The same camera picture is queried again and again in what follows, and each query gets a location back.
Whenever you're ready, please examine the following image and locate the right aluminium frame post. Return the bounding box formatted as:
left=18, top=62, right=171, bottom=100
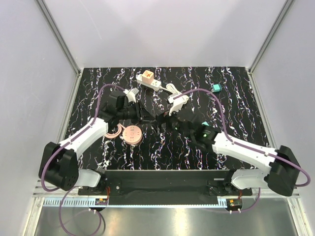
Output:
left=248, top=0, right=295, bottom=74

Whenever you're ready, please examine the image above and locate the white slotted cable duct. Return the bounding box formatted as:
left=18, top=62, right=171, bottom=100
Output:
left=43, top=197, right=108, bottom=207

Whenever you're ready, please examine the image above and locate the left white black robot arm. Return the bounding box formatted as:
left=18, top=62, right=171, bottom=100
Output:
left=38, top=88, right=154, bottom=195

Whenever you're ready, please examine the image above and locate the aluminium frame post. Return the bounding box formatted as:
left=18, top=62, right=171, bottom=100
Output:
left=248, top=0, right=295, bottom=74
left=35, top=0, right=81, bottom=76

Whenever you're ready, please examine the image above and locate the purple cable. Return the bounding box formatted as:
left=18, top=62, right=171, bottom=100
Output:
left=40, top=84, right=128, bottom=234
left=169, top=88, right=311, bottom=212

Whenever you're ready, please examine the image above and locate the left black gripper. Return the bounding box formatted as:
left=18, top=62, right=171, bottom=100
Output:
left=118, top=100, right=155, bottom=125

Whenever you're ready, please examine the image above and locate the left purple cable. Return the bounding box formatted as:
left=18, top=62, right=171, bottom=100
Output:
left=40, top=84, right=128, bottom=234

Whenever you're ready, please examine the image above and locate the white power strip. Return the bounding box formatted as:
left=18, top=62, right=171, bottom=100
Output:
left=136, top=72, right=161, bottom=91

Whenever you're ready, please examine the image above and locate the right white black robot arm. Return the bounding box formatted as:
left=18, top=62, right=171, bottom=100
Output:
left=156, top=112, right=301, bottom=197

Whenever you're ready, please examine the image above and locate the left aluminium frame post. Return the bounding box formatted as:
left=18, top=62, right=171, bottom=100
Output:
left=35, top=0, right=81, bottom=76

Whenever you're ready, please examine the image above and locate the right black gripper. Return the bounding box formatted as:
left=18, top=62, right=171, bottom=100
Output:
left=150, top=105, right=193, bottom=141

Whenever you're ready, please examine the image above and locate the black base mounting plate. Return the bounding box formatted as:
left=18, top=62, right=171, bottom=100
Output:
left=78, top=170, right=252, bottom=207

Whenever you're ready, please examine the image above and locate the pink round power socket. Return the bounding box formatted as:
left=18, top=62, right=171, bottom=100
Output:
left=123, top=125, right=142, bottom=145

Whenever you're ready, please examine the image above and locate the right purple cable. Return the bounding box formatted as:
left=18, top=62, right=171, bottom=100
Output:
left=169, top=88, right=311, bottom=212

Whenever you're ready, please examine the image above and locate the pink cube plug adapter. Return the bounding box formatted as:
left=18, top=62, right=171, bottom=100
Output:
left=141, top=70, right=154, bottom=85

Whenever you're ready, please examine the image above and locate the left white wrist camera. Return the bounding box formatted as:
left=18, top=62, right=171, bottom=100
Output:
left=124, top=88, right=139, bottom=103

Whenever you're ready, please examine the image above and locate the pink coiled cable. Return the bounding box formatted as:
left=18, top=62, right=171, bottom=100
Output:
left=105, top=123, right=124, bottom=139

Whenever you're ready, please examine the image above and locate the black marbled table mat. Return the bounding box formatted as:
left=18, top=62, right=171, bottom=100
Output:
left=66, top=66, right=269, bottom=170

